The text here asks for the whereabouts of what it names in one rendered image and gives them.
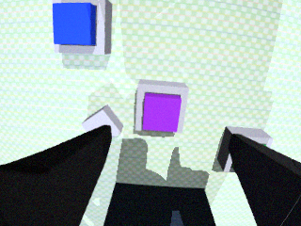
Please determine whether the purple button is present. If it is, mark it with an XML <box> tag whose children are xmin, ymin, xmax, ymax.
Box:
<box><xmin>135</xmin><ymin>79</ymin><xmax>189</xmax><ymax>135</ymax></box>

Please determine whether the blue button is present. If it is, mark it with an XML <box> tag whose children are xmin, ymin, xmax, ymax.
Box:
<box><xmin>52</xmin><ymin>0</ymin><xmax>113</xmax><ymax>54</ymax></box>

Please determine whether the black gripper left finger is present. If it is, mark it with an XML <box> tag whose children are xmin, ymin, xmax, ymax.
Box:
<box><xmin>0</xmin><ymin>124</ymin><xmax>113</xmax><ymax>226</ymax></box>

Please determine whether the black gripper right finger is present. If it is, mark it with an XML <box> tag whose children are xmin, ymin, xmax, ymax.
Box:
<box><xmin>229</xmin><ymin>133</ymin><xmax>301</xmax><ymax>226</ymax></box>

